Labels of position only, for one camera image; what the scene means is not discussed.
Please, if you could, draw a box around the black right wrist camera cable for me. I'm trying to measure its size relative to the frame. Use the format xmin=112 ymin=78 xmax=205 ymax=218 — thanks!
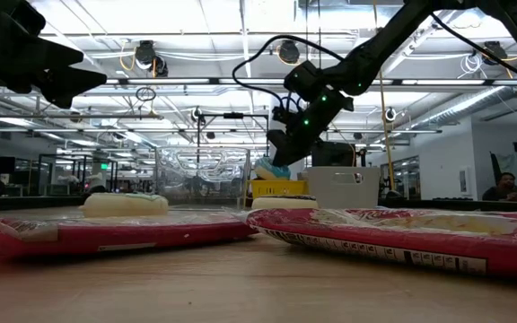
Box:
xmin=232 ymin=34 xmax=345 ymax=118

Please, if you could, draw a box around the glass door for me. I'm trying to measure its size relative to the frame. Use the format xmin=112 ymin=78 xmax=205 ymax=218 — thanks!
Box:
xmin=379 ymin=154 xmax=421 ymax=201

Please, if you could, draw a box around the red plastic-wrapped packet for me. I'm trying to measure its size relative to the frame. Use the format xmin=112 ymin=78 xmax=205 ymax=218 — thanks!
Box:
xmin=0 ymin=209 xmax=259 ymax=260
xmin=245 ymin=207 xmax=517 ymax=284

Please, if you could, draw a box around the person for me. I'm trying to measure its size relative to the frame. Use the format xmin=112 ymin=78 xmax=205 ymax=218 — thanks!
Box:
xmin=481 ymin=171 xmax=517 ymax=202

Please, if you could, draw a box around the clear plastic bin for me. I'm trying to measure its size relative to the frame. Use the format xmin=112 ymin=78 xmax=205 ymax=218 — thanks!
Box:
xmin=153 ymin=146 xmax=251 ymax=211

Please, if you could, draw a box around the blue and white tape roll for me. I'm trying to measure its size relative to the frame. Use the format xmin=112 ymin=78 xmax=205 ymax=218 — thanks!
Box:
xmin=253 ymin=156 xmax=292 ymax=181

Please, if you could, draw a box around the white plastic bin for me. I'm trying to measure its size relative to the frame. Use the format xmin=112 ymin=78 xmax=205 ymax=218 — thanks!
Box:
xmin=306 ymin=166 xmax=381 ymax=210

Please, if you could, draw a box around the yellow plastic basket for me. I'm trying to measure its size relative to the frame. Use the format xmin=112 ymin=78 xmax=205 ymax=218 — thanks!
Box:
xmin=245 ymin=179 xmax=309 ymax=211

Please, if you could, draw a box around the hanging black cable coil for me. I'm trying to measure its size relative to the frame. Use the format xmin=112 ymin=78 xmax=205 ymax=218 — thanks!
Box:
xmin=135 ymin=86 xmax=157 ymax=102

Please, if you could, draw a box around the black metal rig frame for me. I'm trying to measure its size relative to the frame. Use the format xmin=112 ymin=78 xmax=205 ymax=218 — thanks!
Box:
xmin=194 ymin=111 xmax=271 ymax=174

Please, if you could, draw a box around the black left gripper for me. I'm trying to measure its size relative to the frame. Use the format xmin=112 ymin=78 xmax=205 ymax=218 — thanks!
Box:
xmin=0 ymin=0 xmax=108 ymax=109

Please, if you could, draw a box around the black aluminium table frame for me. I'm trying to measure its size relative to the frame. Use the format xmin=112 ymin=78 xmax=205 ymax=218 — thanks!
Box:
xmin=0 ymin=195 xmax=517 ymax=213

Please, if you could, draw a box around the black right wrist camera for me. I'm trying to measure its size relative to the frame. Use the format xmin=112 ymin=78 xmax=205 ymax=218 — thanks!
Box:
xmin=284 ymin=60 xmax=327 ymax=102

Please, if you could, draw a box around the cream and green tape roll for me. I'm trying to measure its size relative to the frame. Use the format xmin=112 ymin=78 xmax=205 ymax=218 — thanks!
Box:
xmin=80 ymin=192 xmax=170 ymax=219

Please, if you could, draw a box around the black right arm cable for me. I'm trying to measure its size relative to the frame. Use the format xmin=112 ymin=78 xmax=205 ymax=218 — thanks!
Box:
xmin=428 ymin=12 xmax=517 ymax=89

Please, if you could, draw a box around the grey cloth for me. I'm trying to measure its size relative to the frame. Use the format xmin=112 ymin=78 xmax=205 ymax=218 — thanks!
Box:
xmin=490 ymin=151 xmax=517 ymax=183

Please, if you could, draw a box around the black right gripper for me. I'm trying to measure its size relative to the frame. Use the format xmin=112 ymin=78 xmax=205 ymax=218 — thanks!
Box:
xmin=267 ymin=85 xmax=355 ymax=168

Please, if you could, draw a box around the silver ceiling duct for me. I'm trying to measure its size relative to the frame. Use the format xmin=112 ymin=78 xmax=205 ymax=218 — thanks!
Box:
xmin=408 ymin=84 xmax=509 ymax=131

